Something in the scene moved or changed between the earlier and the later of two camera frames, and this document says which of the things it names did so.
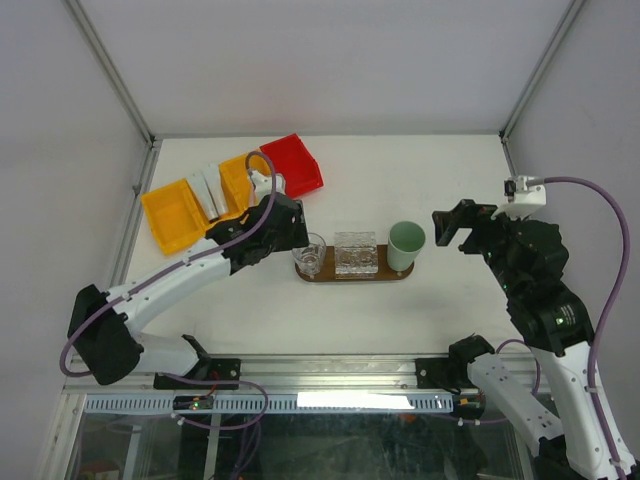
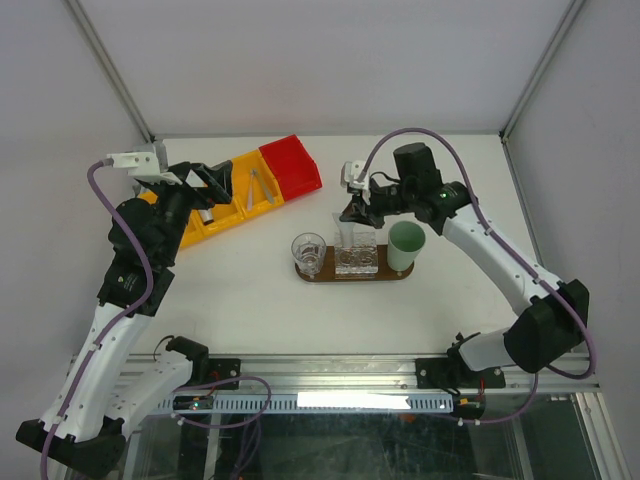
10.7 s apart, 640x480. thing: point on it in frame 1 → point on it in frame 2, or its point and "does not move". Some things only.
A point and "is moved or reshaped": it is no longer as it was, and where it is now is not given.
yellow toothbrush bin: [236, 183] does not move
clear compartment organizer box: [355, 255] does not move
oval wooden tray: [327, 272] does not move
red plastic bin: [300, 169] does not move
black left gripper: [297, 235] → [216, 178]
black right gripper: [467, 214] → [357, 211]
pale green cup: [405, 240] does not move
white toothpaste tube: [212, 173] is moved or reshaped
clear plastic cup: [308, 259] does not move
